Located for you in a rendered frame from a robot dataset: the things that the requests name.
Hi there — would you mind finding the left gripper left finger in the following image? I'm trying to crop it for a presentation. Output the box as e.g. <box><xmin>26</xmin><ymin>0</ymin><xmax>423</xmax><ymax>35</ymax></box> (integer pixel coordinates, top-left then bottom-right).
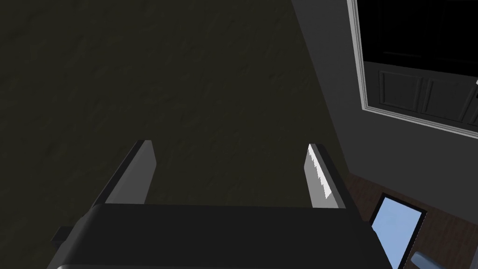
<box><xmin>91</xmin><ymin>140</ymin><xmax>157</xmax><ymax>206</ymax></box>

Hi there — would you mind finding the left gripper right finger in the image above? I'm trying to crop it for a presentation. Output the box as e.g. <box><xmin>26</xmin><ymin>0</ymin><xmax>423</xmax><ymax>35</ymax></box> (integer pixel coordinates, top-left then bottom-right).
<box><xmin>303</xmin><ymin>143</ymin><xmax>348</xmax><ymax>210</ymax></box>

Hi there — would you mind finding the blue grey rounded object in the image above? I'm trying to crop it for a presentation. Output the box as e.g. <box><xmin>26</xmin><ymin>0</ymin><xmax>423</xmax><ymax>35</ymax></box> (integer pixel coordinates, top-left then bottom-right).
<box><xmin>410</xmin><ymin>251</ymin><xmax>445</xmax><ymax>269</ymax></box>

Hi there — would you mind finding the black framed blue picture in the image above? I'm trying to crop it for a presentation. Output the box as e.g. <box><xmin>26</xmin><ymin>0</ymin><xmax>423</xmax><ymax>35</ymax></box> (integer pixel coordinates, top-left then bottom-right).
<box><xmin>369</xmin><ymin>192</ymin><xmax>428</xmax><ymax>269</ymax></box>

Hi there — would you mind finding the dark panelled door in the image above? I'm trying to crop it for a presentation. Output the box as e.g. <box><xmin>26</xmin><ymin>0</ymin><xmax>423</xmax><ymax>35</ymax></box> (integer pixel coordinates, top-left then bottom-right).
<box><xmin>364</xmin><ymin>0</ymin><xmax>478</xmax><ymax>126</ymax></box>

